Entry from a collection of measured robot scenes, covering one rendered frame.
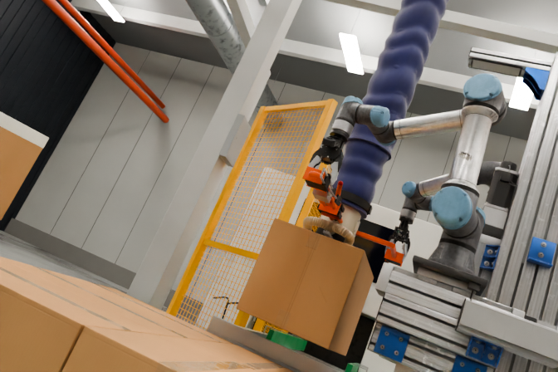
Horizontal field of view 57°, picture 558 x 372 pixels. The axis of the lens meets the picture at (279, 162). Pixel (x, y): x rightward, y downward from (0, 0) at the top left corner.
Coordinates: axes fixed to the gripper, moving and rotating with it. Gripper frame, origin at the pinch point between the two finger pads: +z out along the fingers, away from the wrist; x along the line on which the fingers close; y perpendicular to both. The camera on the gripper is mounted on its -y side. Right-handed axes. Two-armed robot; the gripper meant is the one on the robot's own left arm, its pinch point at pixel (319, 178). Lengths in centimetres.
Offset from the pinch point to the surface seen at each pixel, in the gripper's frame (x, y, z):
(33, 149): 124, 1, 28
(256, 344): 10, 45, 63
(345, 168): 5, 51, -25
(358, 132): 6, 50, -43
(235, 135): 92, 105, -41
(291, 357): -5, 46, 62
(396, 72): -1, 49, -79
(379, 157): -7, 53, -35
